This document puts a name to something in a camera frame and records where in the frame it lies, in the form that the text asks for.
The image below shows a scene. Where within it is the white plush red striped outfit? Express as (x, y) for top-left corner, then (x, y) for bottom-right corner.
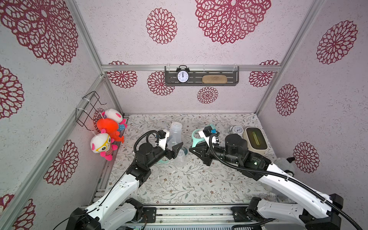
(90, 130), (118, 161)

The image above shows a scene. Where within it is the black wire basket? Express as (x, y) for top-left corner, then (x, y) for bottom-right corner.
(75, 91), (106, 131)

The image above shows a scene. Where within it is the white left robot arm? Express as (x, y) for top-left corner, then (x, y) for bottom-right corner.
(66, 129), (183, 230)

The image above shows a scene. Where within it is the cream box dark lid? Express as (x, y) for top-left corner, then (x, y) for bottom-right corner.
(243, 127), (268, 156)

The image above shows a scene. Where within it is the black alarm clock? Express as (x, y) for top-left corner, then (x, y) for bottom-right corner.
(176, 65), (190, 83)

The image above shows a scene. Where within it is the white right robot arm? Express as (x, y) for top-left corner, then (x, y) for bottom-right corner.
(189, 134), (343, 230)

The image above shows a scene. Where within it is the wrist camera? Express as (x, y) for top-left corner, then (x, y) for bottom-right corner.
(202, 125), (219, 145)
(157, 138), (168, 150)

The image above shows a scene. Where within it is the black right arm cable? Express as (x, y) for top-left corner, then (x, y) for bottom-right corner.
(208, 133), (364, 230)

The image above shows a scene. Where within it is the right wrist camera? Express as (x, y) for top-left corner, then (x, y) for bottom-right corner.
(202, 125), (219, 145)

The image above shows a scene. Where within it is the white plush blue polka-dot outfit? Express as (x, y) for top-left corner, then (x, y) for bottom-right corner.
(102, 109), (127, 131)

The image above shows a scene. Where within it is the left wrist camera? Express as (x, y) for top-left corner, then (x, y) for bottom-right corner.
(157, 138), (168, 150)

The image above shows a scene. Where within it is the white small alarm clock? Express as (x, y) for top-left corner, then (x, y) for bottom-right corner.
(229, 126), (244, 137)

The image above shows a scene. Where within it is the wooden brush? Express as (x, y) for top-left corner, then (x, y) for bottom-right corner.
(202, 74), (228, 84)

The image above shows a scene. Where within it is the teal nipple collar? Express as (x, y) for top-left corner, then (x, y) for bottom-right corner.
(182, 147), (188, 155)

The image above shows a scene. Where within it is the grey wall shelf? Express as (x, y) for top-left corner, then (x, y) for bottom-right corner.
(164, 66), (239, 86)

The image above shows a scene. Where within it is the orange plush toy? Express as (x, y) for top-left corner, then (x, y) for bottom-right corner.
(96, 118), (124, 143)

